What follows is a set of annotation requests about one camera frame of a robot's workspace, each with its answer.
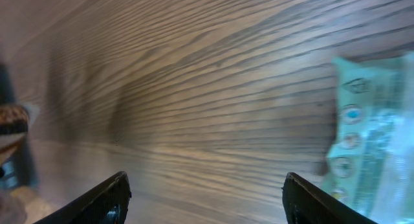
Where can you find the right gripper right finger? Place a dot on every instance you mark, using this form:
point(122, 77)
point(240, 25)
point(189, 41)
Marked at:
point(305, 203)

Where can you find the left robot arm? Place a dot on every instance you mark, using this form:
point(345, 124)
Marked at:
point(17, 165)

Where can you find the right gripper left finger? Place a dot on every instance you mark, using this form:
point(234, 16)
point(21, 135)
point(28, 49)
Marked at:
point(106, 203)

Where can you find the mint green snack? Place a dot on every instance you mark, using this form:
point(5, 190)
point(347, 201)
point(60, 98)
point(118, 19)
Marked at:
point(370, 164)

